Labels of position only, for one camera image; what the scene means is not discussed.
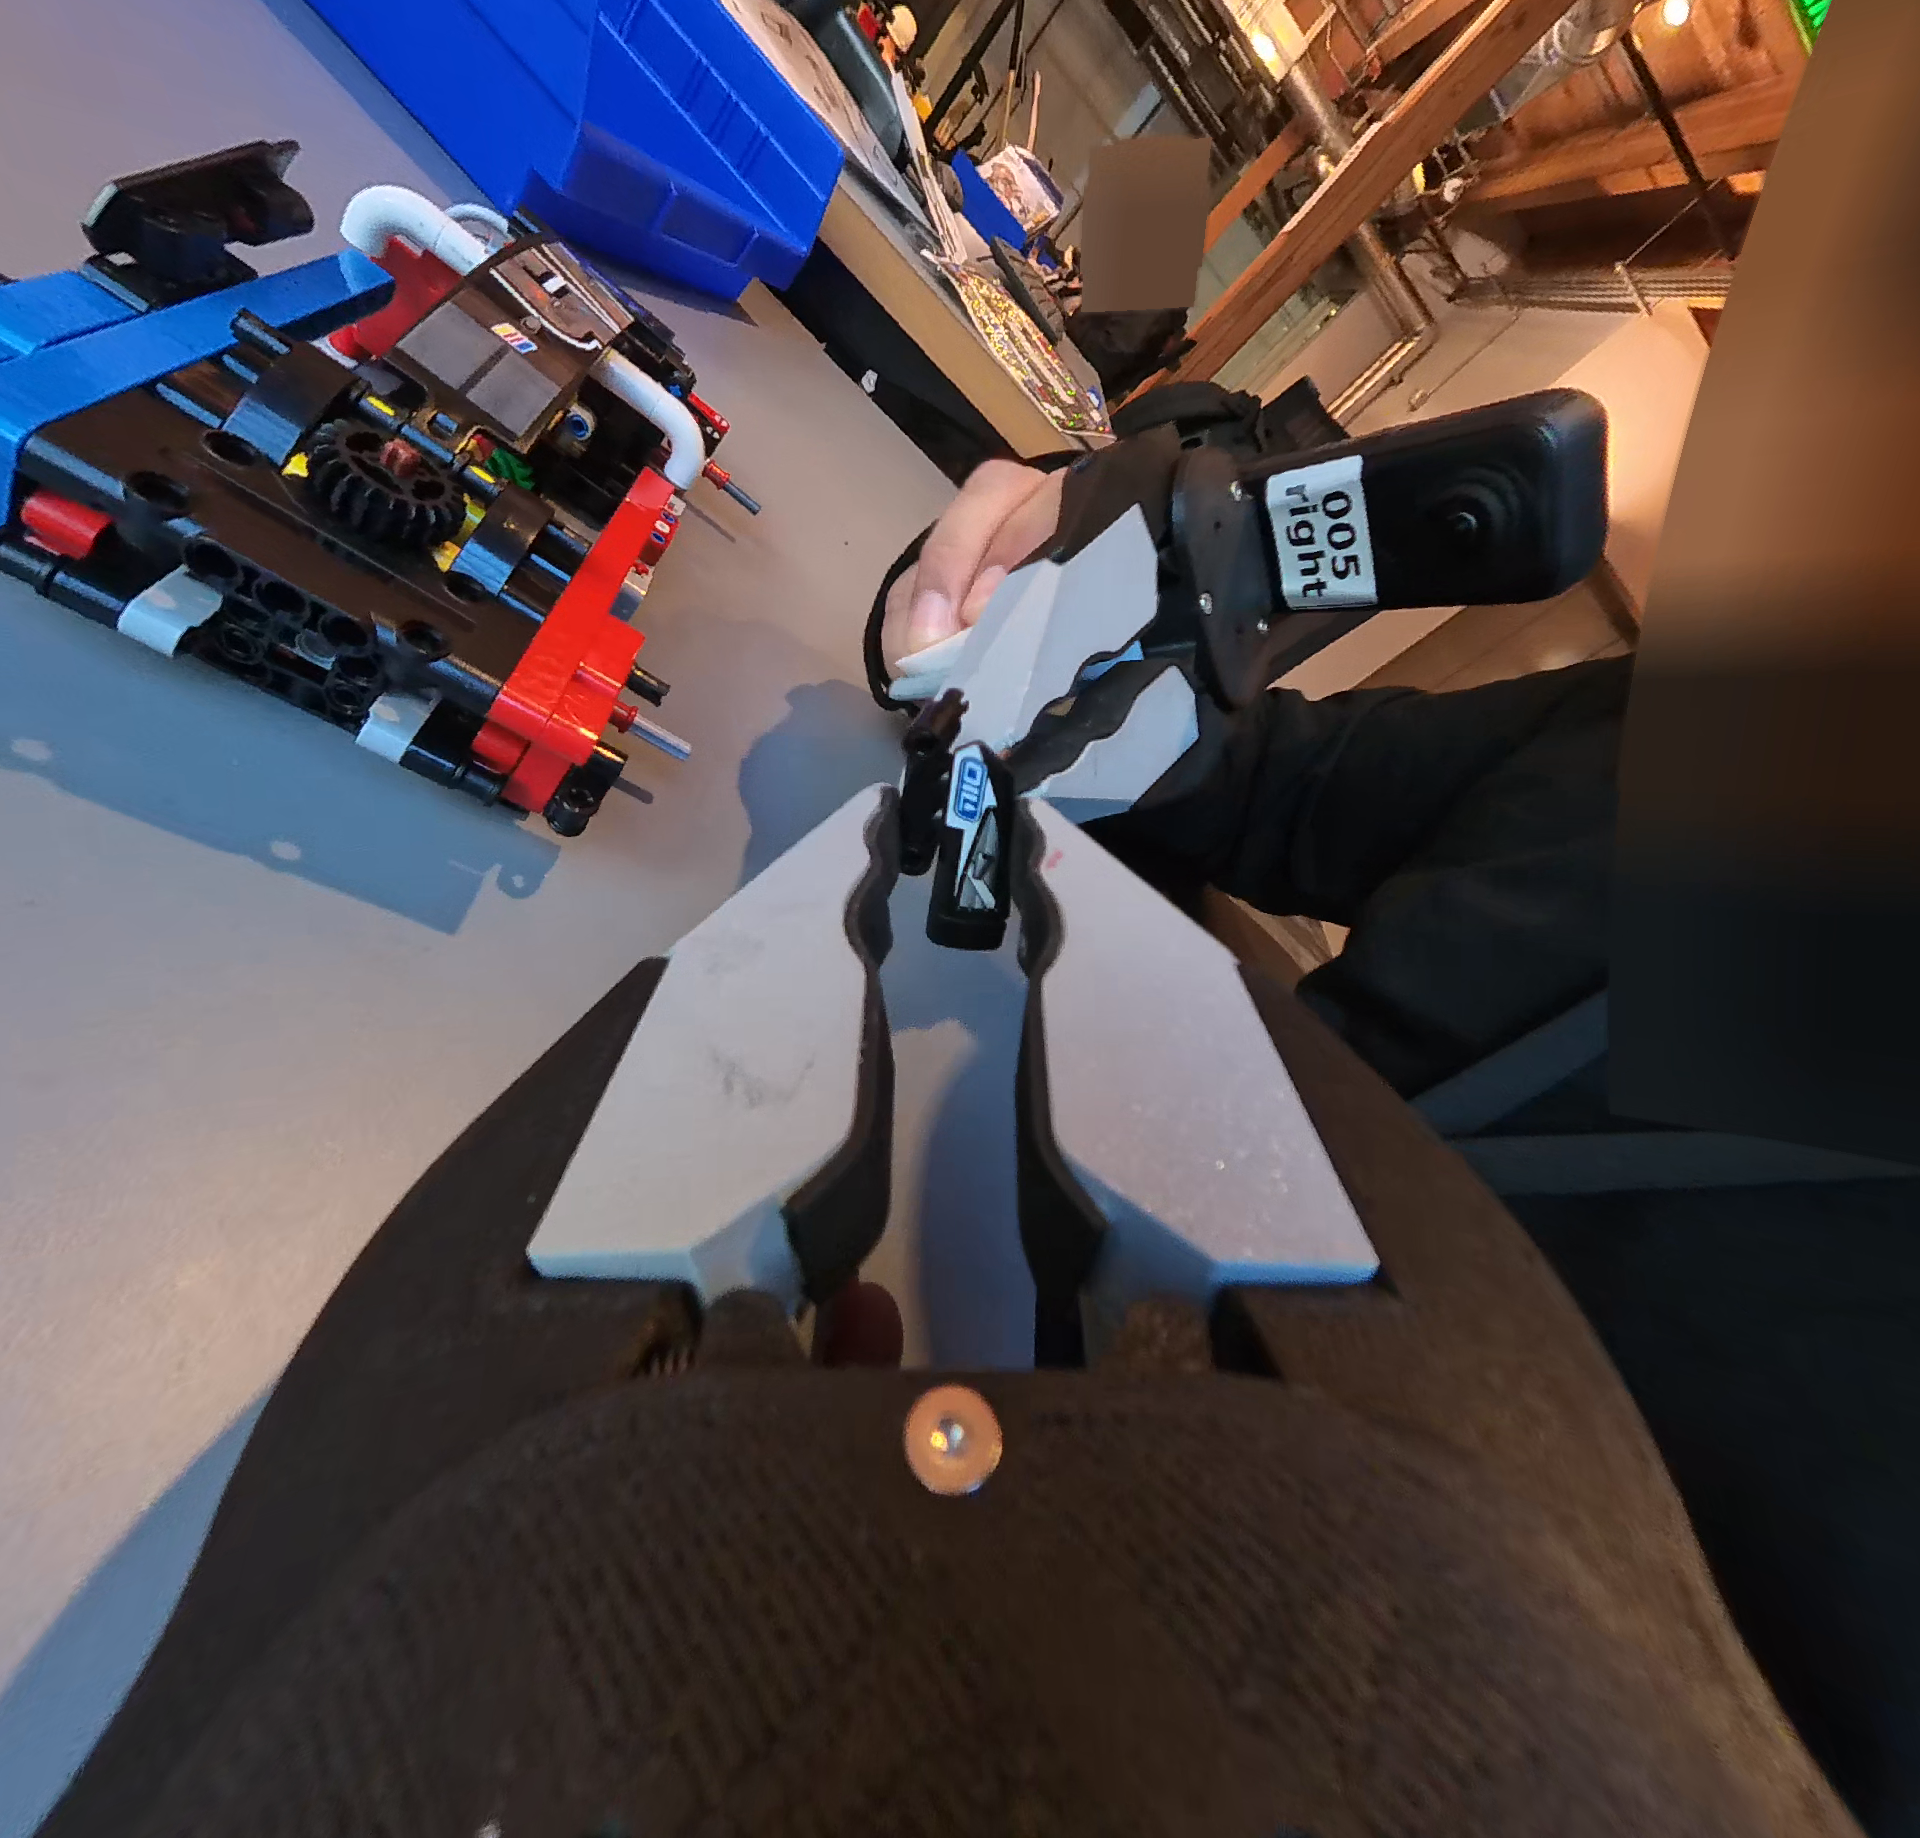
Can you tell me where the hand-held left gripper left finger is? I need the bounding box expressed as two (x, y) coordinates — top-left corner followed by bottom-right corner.
(524, 789), (903, 1315)

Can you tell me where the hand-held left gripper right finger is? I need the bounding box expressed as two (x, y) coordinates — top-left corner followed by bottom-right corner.
(1013, 800), (1382, 1371)

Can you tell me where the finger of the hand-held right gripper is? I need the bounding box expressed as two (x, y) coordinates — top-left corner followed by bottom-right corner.
(959, 501), (1171, 758)
(1019, 658), (1202, 822)

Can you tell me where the black toy panel with sticker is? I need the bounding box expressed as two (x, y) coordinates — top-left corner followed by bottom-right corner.
(899, 687), (1036, 955)

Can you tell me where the toy brick car assembly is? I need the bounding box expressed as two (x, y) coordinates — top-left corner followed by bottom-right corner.
(0, 140), (761, 836)

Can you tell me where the person's right forearm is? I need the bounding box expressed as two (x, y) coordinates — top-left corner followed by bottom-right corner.
(1080, 653), (1637, 1105)

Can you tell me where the grey desk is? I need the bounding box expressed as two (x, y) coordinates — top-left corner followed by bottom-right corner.
(0, 0), (1322, 1824)

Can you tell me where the person's right hand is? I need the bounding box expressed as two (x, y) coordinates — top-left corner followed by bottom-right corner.
(881, 456), (1083, 658)

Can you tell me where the blue storage bin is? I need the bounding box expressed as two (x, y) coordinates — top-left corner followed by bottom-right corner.
(223, 0), (846, 312)

